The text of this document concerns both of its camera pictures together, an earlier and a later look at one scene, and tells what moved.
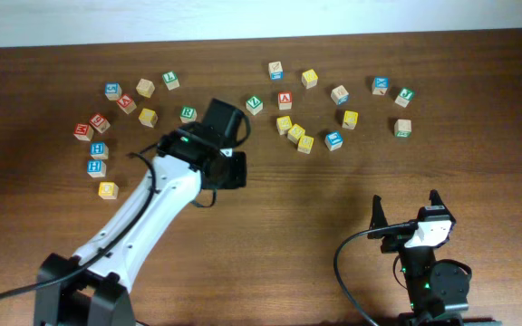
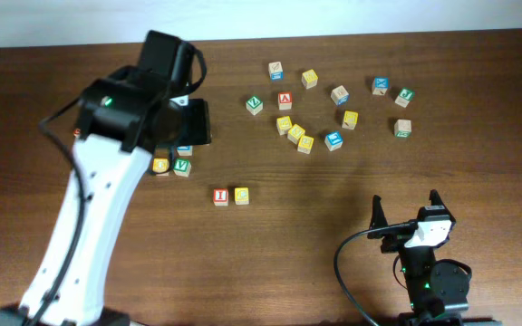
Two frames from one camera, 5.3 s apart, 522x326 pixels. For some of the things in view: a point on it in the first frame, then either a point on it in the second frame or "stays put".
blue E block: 333,140 stays put
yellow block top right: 309,78 stays put
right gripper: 395,240 stays put
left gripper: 236,175 -> 203,134
